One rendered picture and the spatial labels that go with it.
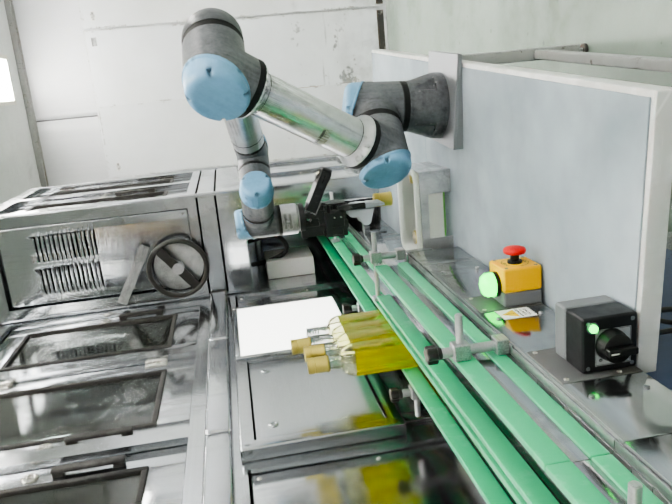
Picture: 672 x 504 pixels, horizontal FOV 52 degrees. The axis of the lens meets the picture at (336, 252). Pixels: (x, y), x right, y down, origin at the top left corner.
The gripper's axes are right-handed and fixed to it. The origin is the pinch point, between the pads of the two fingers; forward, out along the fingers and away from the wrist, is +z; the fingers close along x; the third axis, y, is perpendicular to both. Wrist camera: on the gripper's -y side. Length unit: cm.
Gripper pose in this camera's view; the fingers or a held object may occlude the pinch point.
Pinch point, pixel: (377, 200)
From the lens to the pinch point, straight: 170.4
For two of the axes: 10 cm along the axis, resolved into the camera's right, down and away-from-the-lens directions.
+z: 9.8, -1.3, 1.4
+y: 0.9, 9.7, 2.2
